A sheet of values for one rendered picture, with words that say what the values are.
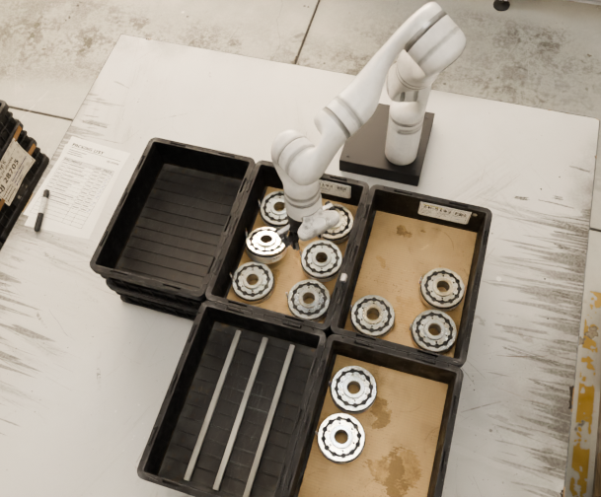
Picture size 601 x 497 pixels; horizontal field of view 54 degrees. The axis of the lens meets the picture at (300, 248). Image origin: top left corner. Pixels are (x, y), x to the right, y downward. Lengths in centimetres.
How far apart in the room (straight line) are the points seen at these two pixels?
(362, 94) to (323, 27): 213
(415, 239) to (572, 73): 176
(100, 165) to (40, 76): 144
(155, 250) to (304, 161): 67
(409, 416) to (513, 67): 206
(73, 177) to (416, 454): 127
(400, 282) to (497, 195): 46
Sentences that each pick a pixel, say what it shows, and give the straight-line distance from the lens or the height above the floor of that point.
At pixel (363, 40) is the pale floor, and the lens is 311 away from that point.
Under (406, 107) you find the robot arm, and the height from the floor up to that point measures 96.
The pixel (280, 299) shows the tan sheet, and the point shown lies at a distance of 147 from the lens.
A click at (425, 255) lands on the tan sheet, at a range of 152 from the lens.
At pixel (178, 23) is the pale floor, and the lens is 333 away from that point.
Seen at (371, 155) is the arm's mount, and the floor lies 75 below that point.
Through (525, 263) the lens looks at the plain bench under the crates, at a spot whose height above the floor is 70.
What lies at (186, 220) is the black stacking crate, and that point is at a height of 83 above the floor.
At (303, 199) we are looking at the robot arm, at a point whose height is 123.
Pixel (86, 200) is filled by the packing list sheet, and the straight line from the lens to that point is 189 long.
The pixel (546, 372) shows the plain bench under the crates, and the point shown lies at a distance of 162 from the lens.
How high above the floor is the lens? 219
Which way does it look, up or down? 64 degrees down
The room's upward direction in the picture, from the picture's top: 8 degrees counter-clockwise
